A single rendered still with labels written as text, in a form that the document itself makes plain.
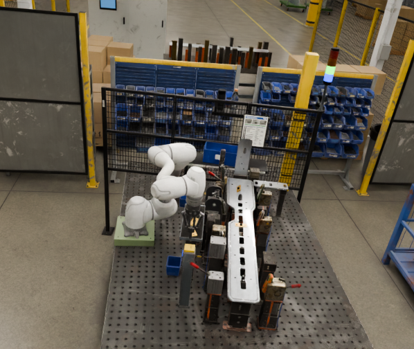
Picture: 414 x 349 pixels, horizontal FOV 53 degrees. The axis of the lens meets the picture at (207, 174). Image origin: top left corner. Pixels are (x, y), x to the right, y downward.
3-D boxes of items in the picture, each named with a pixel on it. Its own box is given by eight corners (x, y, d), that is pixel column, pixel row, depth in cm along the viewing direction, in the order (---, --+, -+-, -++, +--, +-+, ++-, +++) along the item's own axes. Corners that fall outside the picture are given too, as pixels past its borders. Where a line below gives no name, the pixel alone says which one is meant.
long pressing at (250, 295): (264, 305, 230) (265, 303, 229) (225, 300, 230) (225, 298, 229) (253, 181, 350) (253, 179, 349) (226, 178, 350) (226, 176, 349)
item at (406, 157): (359, 195, 542) (410, 39, 444) (354, 190, 554) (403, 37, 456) (431, 197, 556) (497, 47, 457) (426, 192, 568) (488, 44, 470)
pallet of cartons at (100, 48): (127, 116, 699) (127, 54, 647) (79, 113, 692) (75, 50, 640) (135, 93, 803) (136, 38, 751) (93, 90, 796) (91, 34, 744)
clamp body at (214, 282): (218, 325, 250) (226, 282, 232) (200, 323, 250) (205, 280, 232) (219, 313, 258) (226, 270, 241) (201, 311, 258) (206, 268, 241)
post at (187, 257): (190, 308, 260) (195, 255, 238) (177, 307, 259) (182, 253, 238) (190, 299, 266) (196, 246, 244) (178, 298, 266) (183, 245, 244)
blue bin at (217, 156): (236, 167, 359) (238, 154, 353) (201, 161, 362) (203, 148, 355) (237, 158, 374) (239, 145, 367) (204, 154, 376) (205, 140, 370)
